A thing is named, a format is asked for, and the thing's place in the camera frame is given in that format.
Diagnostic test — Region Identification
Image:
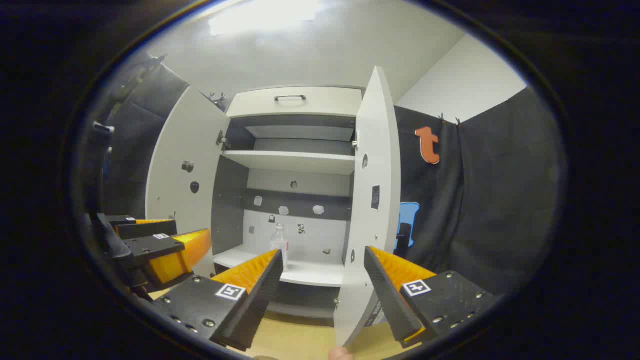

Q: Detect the black backdrop cloth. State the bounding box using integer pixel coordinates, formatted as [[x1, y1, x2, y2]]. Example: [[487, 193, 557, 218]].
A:
[[392, 86, 568, 301], [102, 62, 191, 218]]

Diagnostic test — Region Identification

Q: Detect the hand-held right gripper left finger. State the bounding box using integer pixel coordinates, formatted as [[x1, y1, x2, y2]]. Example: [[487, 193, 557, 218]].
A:
[[151, 248, 284, 352]]

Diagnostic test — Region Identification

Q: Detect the black door handle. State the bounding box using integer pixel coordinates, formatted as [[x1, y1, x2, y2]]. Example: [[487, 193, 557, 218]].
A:
[[395, 222, 413, 253]]

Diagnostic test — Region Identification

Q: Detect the clear plastic bottle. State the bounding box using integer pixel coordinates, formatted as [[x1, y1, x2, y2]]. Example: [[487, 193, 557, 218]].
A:
[[270, 223, 291, 273]]

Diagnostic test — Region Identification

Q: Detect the white and grey cabinet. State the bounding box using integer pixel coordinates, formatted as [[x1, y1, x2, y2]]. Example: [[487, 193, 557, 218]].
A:
[[210, 85, 366, 321]]

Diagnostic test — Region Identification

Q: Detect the white cabinet door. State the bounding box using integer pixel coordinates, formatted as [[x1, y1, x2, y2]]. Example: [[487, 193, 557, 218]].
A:
[[334, 66, 402, 348], [145, 86, 232, 278]]

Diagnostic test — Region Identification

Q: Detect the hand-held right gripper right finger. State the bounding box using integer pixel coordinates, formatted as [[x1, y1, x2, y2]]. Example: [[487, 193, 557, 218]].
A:
[[363, 245, 497, 350]]

